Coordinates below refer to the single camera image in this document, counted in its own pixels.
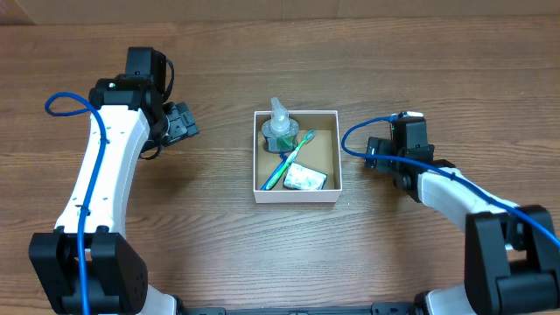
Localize green toothbrush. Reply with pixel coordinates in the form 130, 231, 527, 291
267, 129, 316, 191

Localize green soap packet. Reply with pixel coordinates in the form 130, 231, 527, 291
283, 163, 327, 191

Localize blue disposable razor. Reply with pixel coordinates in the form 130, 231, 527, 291
260, 153, 288, 191

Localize clear soap pump bottle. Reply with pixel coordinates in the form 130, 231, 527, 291
261, 97, 299, 153

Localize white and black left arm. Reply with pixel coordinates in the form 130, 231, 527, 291
28, 47, 199, 314

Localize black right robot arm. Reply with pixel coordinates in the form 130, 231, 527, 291
362, 112, 559, 314

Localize white cardboard box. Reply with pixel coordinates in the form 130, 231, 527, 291
252, 110, 342, 203

